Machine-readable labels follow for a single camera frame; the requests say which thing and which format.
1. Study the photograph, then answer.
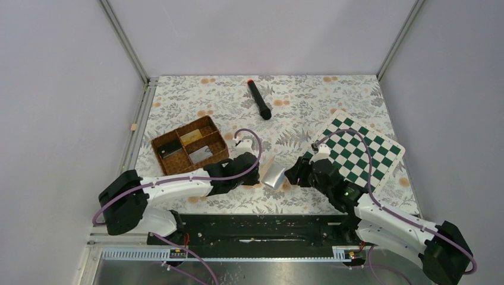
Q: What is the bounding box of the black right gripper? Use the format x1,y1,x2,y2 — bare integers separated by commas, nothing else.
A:
283,156,332,198

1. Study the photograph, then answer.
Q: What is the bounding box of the beige leather card holder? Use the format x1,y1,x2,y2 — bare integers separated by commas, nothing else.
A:
259,156,286,191

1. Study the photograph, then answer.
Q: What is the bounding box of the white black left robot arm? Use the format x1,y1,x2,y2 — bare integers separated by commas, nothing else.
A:
93,152,259,244

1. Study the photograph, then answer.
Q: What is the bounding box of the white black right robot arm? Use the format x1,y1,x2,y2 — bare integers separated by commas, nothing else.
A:
285,157,473,284

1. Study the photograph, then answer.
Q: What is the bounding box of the silver card in basket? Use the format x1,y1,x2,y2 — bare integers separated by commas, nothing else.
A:
189,145,213,164

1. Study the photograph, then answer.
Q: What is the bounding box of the gold card in basket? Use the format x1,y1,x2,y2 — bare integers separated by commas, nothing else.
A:
180,129,203,146

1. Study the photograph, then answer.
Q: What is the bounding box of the black card in basket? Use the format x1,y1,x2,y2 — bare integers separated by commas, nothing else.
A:
157,140,182,160

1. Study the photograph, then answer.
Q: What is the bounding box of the green white chessboard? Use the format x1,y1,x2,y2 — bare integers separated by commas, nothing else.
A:
303,110,405,195

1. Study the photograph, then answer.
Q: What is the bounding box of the brown woven divided basket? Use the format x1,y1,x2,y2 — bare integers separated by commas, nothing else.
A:
151,115,229,175

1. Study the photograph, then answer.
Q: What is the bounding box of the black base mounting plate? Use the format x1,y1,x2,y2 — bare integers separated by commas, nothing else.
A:
166,214,371,261

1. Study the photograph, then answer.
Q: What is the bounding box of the black microphone orange tip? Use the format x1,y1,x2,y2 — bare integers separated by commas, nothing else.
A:
247,79,272,121

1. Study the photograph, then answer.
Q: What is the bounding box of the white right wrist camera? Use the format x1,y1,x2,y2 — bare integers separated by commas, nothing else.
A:
310,144,332,163

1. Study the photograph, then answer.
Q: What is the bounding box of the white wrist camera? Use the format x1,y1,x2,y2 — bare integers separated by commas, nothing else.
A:
310,144,332,163
234,138,254,156

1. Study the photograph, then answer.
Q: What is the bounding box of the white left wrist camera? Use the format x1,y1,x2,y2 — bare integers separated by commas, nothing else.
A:
234,138,254,156

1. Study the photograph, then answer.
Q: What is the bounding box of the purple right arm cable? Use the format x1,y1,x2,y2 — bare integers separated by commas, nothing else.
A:
313,128,478,285

